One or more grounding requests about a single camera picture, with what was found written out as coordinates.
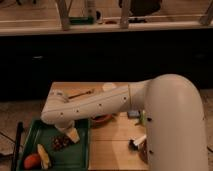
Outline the wooden table leg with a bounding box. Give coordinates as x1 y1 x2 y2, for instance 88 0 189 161
55 0 70 31
120 0 131 29

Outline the orange bowl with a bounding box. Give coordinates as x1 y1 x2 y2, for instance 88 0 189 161
91 114 112 126

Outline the white handled brush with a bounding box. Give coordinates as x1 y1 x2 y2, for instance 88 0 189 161
128 135 147 150

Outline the black bar beside tray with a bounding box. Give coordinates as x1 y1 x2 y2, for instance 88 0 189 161
10 122 24 171

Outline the dark brown bowl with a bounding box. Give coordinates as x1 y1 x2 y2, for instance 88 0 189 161
140 140 148 164

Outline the blue sponge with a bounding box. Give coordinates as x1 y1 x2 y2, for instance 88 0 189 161
127 110 140 118

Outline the green plastic tray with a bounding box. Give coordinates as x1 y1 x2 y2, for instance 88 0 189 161
17 119 90 171

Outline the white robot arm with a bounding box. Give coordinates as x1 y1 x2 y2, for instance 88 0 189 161
41 74 209 171

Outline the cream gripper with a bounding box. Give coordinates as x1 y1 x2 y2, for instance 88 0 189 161
56 121 80 143

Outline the dark grape bunch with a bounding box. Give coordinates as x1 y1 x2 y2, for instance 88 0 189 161
52 135 71 151

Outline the wooden table leg left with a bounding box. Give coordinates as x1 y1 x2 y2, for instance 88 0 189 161
55 0 70 31

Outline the white paper cup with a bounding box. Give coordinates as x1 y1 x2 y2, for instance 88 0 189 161
102 82 116 92

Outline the yellow corn cob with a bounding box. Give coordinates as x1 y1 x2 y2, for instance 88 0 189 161
37 144 51 170

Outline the black office chair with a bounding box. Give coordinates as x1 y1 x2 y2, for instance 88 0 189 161
118 0 161 24

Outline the wooden table leg middle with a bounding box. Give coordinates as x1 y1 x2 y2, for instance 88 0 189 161
120 0 131 29

